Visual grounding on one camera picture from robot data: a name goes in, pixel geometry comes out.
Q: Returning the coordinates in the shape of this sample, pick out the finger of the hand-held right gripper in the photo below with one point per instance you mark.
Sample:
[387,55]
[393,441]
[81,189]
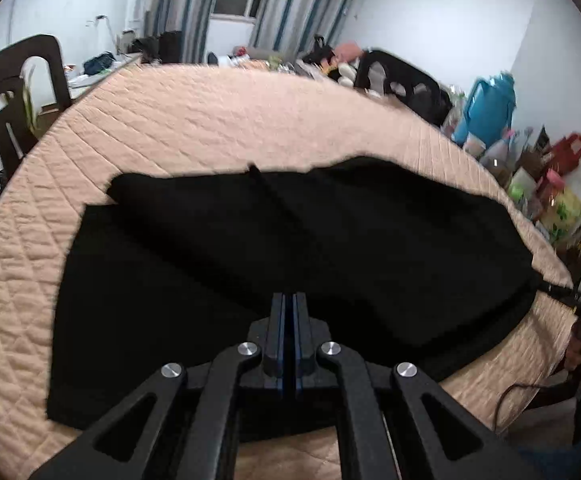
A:
[555,290]

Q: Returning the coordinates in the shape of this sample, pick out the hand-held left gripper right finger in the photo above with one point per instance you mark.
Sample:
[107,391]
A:
[298,320]

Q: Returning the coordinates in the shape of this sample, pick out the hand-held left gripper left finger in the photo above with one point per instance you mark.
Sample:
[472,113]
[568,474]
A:
[283,320]

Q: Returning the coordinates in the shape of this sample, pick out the black pants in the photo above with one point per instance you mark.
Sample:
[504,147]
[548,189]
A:
[220,260]

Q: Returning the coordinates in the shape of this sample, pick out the yellow green plastic bag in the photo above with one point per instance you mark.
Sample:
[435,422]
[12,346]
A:
[563,210]

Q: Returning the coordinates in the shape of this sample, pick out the red bag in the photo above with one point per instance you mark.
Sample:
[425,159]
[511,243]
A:
[568,152]

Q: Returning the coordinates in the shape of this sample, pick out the blue thermos jug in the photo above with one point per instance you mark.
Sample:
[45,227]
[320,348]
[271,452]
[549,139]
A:
[488,110]

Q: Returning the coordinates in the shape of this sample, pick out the beige quilted blanket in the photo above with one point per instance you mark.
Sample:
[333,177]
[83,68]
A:
[220,120]

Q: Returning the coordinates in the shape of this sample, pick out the black plastic chair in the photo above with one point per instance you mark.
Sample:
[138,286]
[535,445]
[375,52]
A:
[415,80]
[45,55]

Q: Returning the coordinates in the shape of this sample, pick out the cluttered coffee table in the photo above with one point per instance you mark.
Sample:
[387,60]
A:
[250,63]

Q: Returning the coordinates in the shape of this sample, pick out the grey sofa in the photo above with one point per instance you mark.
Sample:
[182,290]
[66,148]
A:
[265,52]

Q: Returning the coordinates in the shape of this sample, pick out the pink and white plush toy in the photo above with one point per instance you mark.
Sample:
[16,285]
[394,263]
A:
[348,51]

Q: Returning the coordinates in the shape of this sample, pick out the black floor appliance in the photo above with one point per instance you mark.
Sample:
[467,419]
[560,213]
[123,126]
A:
[170,47]

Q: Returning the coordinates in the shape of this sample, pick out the black bag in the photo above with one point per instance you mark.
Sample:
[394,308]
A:
[145,47]

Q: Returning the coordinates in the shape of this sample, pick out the striped curtain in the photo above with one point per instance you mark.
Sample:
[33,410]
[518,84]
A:
[175,0]
[305,5]

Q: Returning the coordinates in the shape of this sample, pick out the dark blue bag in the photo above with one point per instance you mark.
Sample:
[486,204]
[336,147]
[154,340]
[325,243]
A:
[98,63]

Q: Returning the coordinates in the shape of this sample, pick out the wall socket with plug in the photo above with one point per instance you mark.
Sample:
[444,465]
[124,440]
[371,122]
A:
[101,18]

